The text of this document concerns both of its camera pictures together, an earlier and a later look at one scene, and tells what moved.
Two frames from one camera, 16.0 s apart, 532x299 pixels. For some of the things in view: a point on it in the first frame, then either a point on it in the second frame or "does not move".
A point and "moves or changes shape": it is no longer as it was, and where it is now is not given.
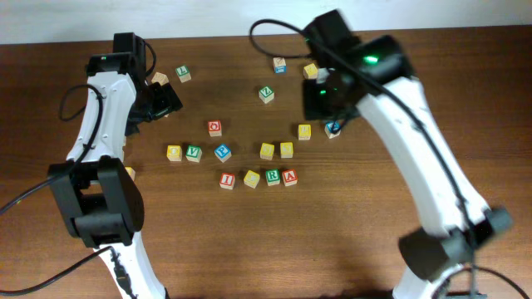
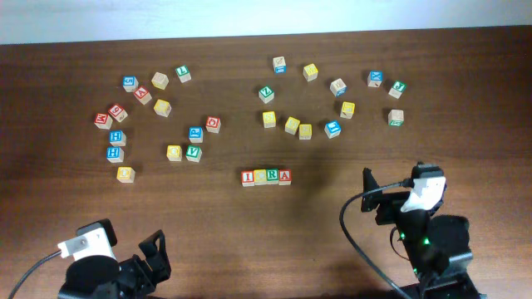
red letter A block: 289,177 moves or changes shape
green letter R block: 273,177 does not move
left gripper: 167,100 → 135,267
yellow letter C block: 252,178 → 260,177
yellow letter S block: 286,150 → 292,125
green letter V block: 194,153 does not move
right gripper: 311,114 → 392,201
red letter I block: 227,180 → 248,178
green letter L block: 184,74 does not move
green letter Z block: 266,95 does not move
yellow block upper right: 310,71 does not move
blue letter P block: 223,153 → 195,134
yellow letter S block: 267,151 → 268,119
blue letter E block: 332,129 does not move
